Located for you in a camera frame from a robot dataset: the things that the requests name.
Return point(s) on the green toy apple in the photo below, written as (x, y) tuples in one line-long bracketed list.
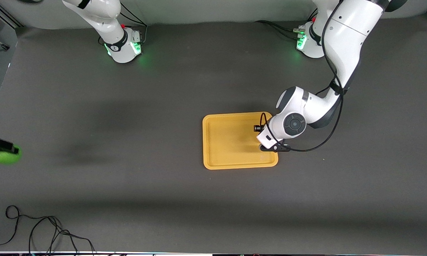
[(5, 157)]

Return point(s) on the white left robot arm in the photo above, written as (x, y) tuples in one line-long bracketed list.
[(348, 35)]

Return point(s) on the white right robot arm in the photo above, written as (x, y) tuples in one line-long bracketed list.
[(103, 16)]

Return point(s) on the yellow plastic tray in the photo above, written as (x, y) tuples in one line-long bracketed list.
[(231, 142)]

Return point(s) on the aluminium frame rail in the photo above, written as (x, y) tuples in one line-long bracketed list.
[(4, 14)]

